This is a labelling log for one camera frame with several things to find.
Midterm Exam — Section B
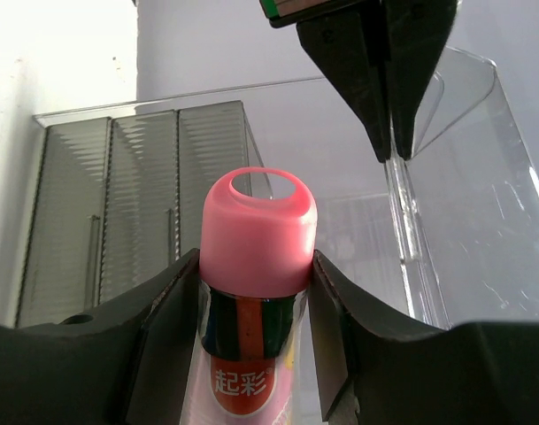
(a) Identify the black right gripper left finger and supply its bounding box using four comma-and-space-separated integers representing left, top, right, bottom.
0, 250, 198, 424

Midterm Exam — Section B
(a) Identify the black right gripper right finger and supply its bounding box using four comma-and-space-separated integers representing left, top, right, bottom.
308, 252, 539, 424

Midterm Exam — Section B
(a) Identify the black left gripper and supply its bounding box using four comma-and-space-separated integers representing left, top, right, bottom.
259, 0, 458, 163

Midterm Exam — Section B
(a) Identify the clear acrylic drawer organizer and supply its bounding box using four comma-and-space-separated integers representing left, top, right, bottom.
13, 48, 539, 328

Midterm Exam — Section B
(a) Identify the pink-capped marker tube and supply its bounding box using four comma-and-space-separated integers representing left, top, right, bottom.
181, 166, 318, 424

